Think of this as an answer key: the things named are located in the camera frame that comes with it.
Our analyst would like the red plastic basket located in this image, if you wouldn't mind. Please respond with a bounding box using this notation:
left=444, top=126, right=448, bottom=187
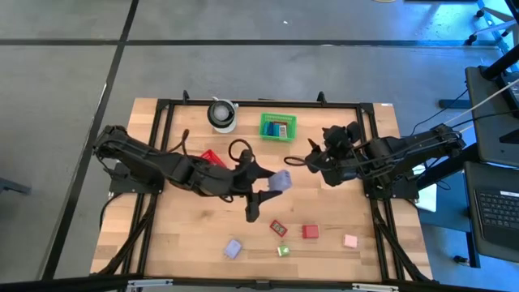
left=200, top=148, right=229, bottom=170

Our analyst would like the dark grey side desk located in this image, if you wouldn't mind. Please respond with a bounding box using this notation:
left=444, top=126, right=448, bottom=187
left=465, top=66, right=519, bottom=168
left=463, top=161, right=519, bottom=264

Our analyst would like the black aluminium table frame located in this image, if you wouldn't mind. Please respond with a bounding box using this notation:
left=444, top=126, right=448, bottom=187
left=0, top=91, right=519, bottom=292

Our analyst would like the white cord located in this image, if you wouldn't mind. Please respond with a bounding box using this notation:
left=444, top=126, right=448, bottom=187
left=441, top=79, right=519, bottom=127

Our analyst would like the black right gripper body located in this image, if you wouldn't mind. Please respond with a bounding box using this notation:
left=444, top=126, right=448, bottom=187
left=315, top=135, right=364, bottom=187

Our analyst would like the black stand pole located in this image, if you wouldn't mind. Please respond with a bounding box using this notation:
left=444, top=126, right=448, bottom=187
left=480, top=43, right=519, bottom=80

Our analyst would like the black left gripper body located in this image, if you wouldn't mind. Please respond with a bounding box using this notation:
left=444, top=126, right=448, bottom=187
left=221, top=156, right=264, bottom=223

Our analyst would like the red mini stapler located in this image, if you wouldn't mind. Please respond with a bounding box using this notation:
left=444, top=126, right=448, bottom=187
left=269, top=219, right=289, bottom=238

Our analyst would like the green plastic basket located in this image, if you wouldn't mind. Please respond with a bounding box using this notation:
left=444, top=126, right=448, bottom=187
left=259, top=112, right=298, bottom=143

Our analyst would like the lavender charger block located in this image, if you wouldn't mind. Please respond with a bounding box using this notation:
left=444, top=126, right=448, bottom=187
left=268, top=169, right=293, bottom=192
left=223, top=238, right=243, bottom=260

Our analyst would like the grey floor object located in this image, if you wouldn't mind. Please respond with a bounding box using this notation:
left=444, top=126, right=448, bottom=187
left=0, top=177, right=32, bottom=196

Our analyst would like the black laptop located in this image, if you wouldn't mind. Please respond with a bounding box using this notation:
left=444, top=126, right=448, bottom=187
left=472, top=187, right=519, bottom=253

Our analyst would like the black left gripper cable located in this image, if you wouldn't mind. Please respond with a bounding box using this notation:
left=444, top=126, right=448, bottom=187
left=228, top=138, right=255, bottom=165

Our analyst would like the white paper sheet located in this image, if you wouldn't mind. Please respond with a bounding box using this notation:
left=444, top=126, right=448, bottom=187
left=417, top=164, right=438, bottom=213

